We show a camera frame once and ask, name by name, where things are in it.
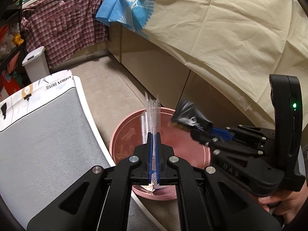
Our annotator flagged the pink plaid shirt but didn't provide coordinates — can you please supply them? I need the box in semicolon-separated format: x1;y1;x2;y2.
21;0;110;68

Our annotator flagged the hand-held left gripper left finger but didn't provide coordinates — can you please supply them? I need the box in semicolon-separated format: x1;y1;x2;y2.
26;132;154;231

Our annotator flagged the grey and white printed mat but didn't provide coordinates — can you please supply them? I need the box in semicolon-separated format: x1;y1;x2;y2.
0;69;116;229

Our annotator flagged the red paper bag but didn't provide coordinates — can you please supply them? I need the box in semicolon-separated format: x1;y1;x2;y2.
0;50;23;101

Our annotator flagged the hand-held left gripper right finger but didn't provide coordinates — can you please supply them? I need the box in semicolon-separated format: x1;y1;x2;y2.
155;132;282;231

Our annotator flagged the black metal shelf rack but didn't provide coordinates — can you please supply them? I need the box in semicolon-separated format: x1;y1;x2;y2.
0;0;28;77

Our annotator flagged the cream cloth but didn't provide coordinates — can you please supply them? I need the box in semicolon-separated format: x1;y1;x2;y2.
144;0;308;130

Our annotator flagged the white lidded bin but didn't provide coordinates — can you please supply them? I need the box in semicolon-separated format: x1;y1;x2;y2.
22;46;50;83

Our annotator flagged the person's right hand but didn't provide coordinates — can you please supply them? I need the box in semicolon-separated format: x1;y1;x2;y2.
256;180;308;222

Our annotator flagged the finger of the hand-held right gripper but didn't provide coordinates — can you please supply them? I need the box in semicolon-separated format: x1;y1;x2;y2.
190;130;264;159
212;125;277;150

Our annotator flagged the orange plastic bag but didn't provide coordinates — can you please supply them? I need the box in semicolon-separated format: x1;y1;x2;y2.
0;24;10;39

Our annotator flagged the pink plastic bucket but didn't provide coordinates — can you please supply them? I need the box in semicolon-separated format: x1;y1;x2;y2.
109;107;212;200

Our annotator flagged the black foil packet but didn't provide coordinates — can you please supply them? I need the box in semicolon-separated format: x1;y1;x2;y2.
168;99;213;133

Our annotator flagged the clear plastic wrapper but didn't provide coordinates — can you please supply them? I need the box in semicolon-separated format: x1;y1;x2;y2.
140;91;161;193

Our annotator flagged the blue printed cloth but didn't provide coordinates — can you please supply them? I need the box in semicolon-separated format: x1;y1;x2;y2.
96;0;156;39

